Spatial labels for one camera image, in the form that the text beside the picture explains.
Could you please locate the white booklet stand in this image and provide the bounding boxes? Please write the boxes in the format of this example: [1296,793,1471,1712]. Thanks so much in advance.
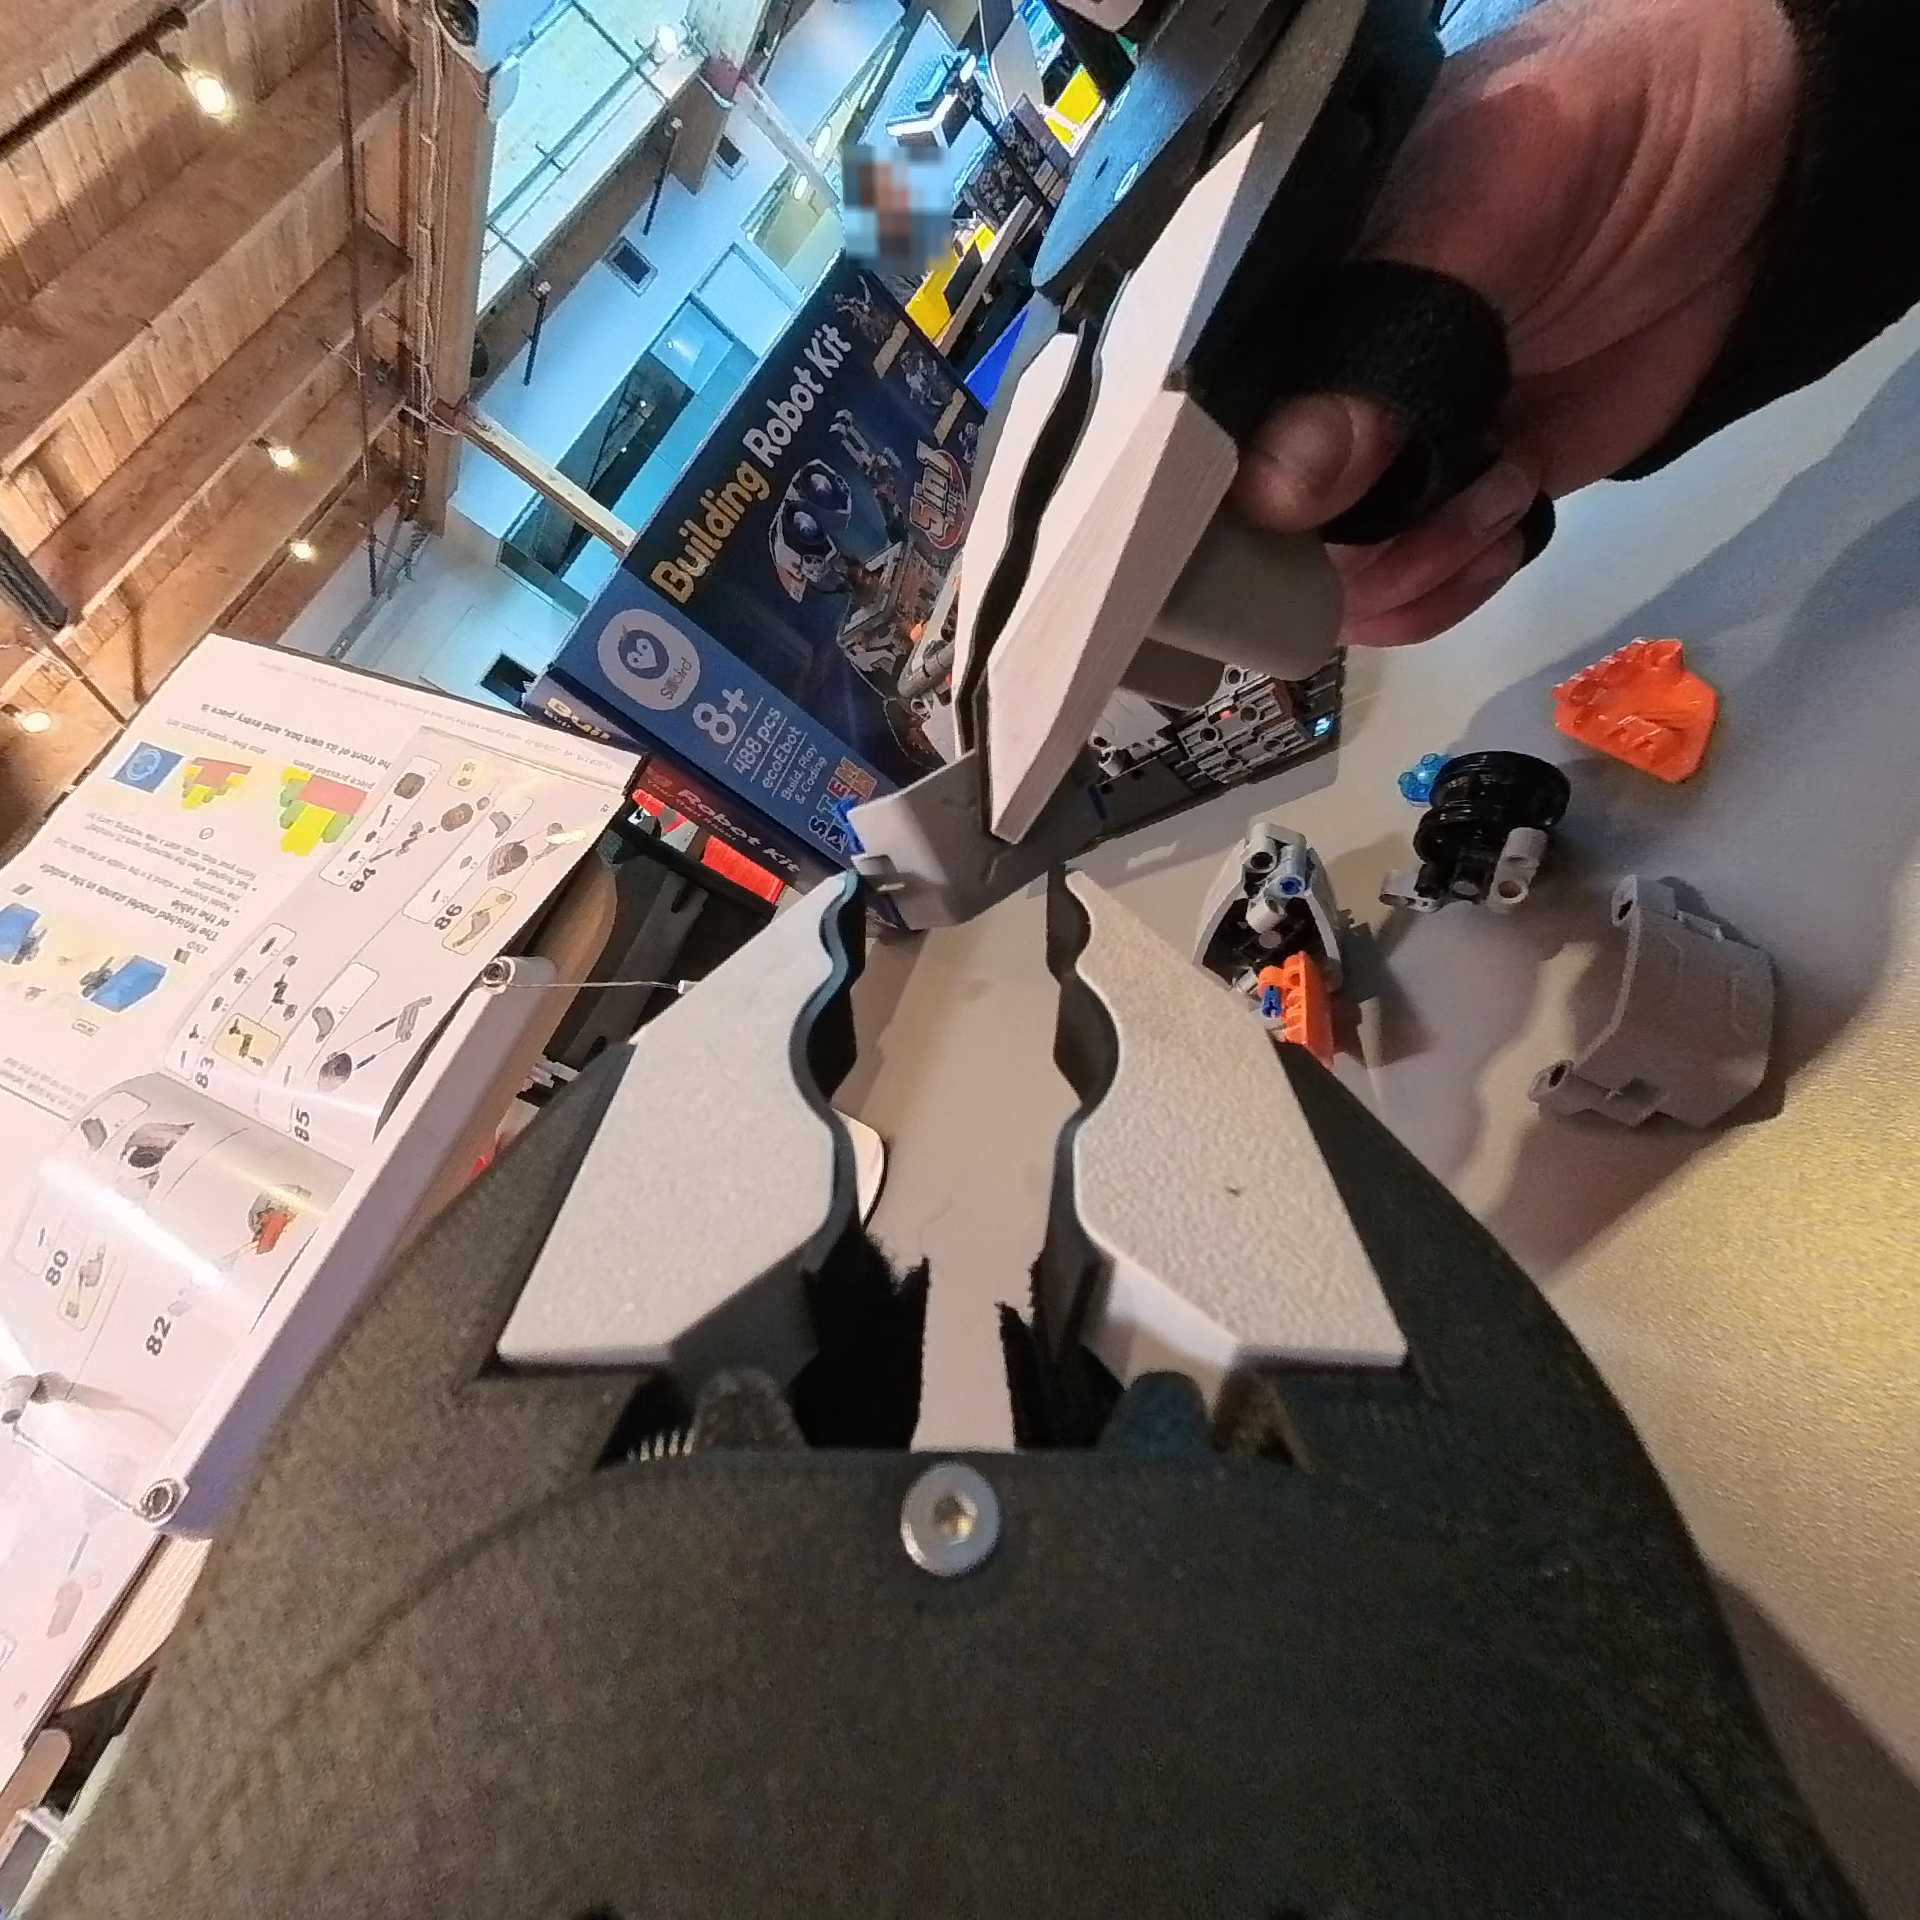
[60,862,894,1719]

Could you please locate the black toy wheel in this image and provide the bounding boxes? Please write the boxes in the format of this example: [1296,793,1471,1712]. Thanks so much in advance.
[1375,747,1573,920]

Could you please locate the grey panel with blue pins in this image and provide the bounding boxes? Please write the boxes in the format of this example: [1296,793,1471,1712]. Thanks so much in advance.
[844,747,1115,935]

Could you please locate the blue robot kit box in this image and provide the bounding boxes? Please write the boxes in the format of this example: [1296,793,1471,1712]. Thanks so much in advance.
[526,263,999,910]

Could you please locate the orange ridged plastic piece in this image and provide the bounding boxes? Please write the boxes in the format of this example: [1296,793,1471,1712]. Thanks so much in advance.
[1549,636,1716,783]

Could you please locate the person's right hand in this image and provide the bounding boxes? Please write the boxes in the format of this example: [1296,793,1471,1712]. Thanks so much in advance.
[1242,0,1806,648]

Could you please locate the instruction booklet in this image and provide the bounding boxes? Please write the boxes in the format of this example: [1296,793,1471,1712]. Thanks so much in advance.
[0,633,639,1728]

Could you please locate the grey shell assembly with pins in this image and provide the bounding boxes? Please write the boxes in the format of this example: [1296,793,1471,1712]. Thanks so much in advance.
[1188,823,1347,1070]

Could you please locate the grey curved shell piece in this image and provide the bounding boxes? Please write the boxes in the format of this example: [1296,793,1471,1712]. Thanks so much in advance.
[1527,872,1783,1135]

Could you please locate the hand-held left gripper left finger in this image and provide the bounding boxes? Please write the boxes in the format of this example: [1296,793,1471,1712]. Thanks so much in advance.
[496,877,922,1449]

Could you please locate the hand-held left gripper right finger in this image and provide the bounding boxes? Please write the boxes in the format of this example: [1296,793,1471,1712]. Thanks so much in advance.
[991,872,1413,1449]

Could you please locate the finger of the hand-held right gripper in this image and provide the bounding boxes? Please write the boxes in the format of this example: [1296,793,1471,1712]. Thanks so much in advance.
[979,124,1274,841]
[949,328,1112,758]

